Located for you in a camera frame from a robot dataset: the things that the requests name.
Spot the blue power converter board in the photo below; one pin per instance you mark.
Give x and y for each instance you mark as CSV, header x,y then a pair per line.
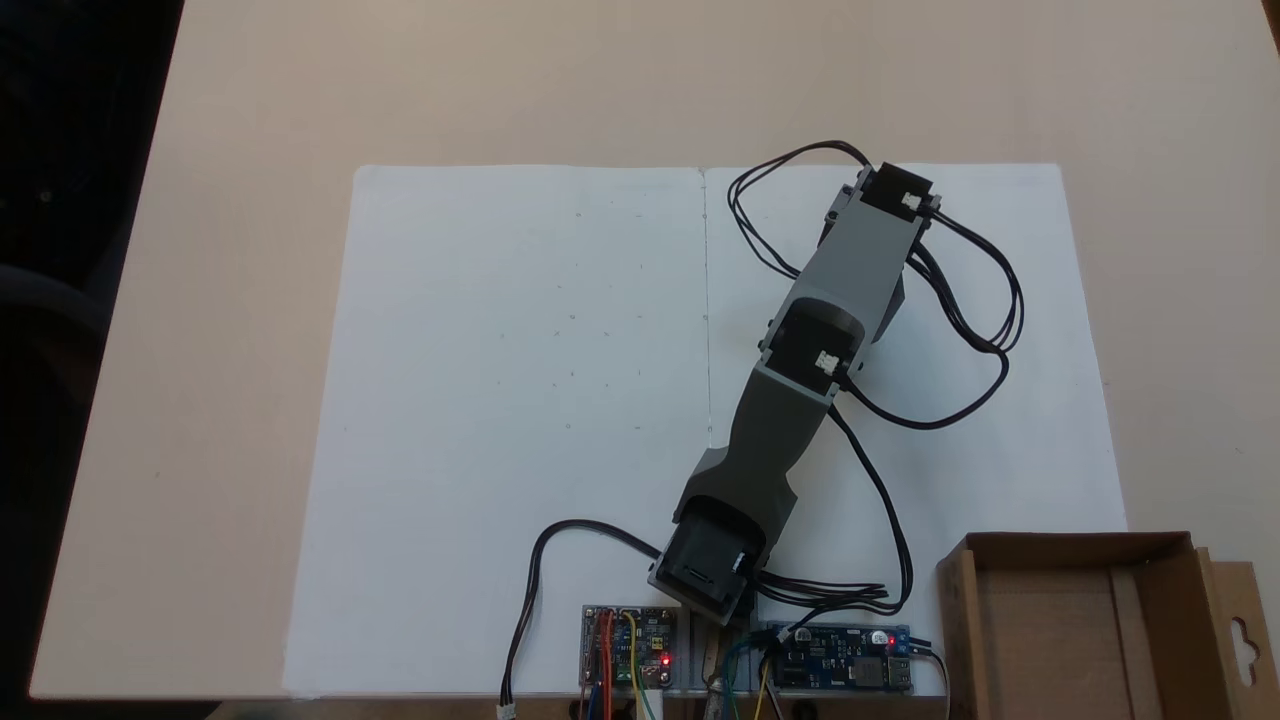
x,y
830,660

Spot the small controller circuit board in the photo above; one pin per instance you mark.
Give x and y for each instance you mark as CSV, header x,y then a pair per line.
x,y
640,640

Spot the white paper sheet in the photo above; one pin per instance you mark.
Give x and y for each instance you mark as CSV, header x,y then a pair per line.
x,y
480,400
950,480

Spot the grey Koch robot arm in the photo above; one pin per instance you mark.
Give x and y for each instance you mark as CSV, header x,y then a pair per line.
x,y
860,260

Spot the open cardboard box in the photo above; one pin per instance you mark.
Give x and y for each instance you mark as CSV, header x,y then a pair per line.
x,y
1050,640

